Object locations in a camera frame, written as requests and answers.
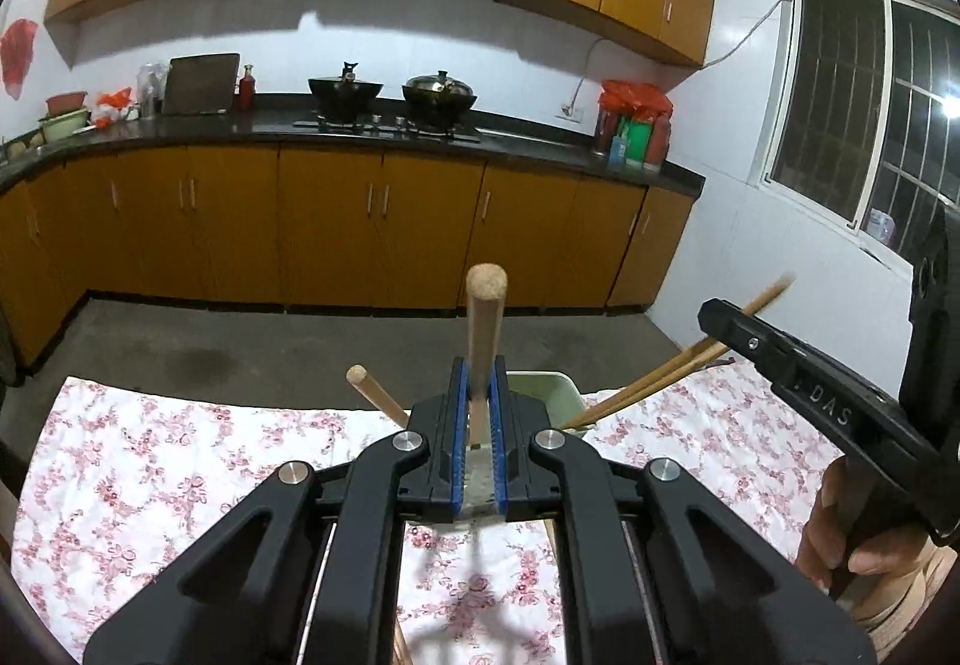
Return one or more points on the black wok with lid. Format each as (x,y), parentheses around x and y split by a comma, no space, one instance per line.
(439,95)

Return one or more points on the dark red bottle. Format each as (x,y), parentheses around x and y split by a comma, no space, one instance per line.
(606,133)
(660,140)

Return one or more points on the red bag hanging on wall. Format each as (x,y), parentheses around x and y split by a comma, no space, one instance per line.
(16,54)

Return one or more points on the long wooden chopstick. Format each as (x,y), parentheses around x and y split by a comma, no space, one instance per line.
(375,395)
(486,335)
(661,386)
(652,371)

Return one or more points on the wall socket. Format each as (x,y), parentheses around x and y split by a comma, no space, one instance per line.
(573,112)

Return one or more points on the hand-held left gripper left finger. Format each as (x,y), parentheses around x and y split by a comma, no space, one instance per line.
(455,425)

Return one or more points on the red and white plastic bag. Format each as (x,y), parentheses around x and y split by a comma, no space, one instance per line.
(112,106)

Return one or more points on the wooden base cabinets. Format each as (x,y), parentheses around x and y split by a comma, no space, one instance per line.
(330,223)

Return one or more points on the plastic bottle on window sill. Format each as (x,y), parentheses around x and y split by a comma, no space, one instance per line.
(881,229)

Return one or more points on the clear glass jar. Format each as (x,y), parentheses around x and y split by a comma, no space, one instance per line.
(152,88)

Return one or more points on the blue carton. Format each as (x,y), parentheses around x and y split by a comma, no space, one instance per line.
(619,154)

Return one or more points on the red basin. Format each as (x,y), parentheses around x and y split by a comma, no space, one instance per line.
(66,103)

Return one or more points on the pink floral tablecloth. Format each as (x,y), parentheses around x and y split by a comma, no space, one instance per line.
(187,455)

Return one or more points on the small red bottle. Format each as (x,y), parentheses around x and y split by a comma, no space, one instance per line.
(246,91)

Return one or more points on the green carton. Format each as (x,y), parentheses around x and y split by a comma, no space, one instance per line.
(641,140)

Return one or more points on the person's right hand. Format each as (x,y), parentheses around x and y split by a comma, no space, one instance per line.
(825,530)

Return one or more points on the barred window with white frame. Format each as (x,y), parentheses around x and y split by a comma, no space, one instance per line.
(832,95)

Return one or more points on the light green perforated utensil holder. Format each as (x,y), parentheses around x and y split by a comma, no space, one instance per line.
(551,395)

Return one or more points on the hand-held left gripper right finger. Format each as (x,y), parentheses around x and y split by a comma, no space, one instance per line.
(500,425)

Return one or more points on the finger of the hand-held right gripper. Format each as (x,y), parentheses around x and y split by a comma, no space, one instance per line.
(750,335)

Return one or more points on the dark cutting board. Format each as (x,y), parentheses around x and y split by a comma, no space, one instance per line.
(201,84)

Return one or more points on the green basin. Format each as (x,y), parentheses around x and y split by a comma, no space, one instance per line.
(64,127)

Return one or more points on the red plastic bag over bottles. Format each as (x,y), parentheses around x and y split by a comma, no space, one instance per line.
(634,99)

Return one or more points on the black kitchen countertop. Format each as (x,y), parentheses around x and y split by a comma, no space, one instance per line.
(525,144)

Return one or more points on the gas stove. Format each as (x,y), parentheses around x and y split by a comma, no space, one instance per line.
(390,127)

